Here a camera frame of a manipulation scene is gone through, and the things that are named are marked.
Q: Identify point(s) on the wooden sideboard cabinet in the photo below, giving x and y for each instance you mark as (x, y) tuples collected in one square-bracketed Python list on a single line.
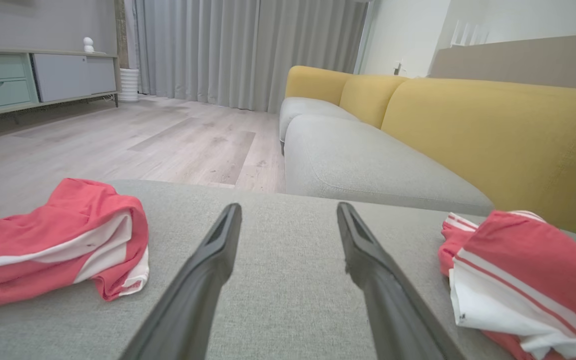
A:
[(35, 102)]

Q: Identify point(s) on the grey sofa seat cushion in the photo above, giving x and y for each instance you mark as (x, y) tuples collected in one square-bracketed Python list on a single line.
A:
[(358, 165), (303, 107)]

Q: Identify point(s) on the red shorts with bulls print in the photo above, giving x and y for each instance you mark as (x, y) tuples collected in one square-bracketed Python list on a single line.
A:
[(528, 250)]

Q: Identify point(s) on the pale grey cabinet door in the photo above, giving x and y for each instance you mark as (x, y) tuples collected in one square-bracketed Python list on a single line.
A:
[(73, 77)]

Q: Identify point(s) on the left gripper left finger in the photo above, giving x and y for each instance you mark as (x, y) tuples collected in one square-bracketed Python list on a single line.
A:
[(193, 300)]

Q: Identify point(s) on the white slatted chair back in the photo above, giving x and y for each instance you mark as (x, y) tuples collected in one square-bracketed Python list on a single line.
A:
[(468, 36)]

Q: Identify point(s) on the white wall socket plug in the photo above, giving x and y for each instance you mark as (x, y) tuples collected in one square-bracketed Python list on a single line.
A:
[(398, 68)]

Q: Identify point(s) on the crumpled red white garment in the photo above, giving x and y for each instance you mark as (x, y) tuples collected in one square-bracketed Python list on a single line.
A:
[(43, 220)]

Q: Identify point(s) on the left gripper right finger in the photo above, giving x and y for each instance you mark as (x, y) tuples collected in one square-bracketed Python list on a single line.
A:
[(388, 310)]

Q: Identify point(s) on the white ribbed bin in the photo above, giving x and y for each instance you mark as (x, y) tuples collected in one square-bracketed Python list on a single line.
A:
[(129, 85)]

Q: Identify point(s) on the grey pleated curtain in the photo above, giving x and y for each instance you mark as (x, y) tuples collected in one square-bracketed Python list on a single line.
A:
[(228, 50)]

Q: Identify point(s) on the small white figurine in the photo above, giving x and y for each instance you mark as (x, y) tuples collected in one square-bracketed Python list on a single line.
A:
[(88, 45)]

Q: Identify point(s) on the wide grey sofa chaise cushion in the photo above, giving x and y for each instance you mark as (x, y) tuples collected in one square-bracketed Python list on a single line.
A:
[(288, 260)]

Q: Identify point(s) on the yellow sofa back cushion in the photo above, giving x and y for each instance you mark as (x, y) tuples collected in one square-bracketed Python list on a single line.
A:
[(368, 97), (315, 82), (508, 145)]

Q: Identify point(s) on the beige low partition panel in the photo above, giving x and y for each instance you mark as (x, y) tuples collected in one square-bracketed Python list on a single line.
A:
[(528, 62)]

